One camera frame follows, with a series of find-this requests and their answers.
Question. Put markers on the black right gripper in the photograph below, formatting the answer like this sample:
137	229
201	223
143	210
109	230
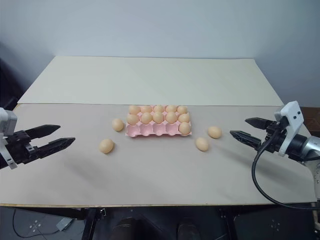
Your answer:
273	142

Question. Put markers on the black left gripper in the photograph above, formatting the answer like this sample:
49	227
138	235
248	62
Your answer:
21	150

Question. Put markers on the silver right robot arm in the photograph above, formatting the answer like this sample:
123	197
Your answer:
310	147

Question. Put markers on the pink egg tray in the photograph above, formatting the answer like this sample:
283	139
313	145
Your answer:
147	132

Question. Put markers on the beige egg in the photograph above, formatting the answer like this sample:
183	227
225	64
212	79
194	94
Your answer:
182	110
184	117
134	109
106	146
158	108
158	117
214	132
146	109
171	108
184	128
132	119
117	124
146	117
171	117
202	144

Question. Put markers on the grey foot pedal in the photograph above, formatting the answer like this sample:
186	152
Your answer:
64	224

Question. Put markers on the black table leg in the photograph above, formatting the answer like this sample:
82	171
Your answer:
90	223

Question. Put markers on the beige table cover sheet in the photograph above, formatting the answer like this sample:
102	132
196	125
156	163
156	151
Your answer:
155	175

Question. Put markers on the dark rounded shape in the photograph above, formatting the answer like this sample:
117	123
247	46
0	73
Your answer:
188	229
124	228

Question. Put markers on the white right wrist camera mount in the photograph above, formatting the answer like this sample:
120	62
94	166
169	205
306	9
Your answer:
291	117

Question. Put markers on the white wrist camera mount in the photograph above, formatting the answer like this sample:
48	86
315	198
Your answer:
291	117
6	122

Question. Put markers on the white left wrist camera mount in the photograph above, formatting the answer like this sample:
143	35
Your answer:
6	122

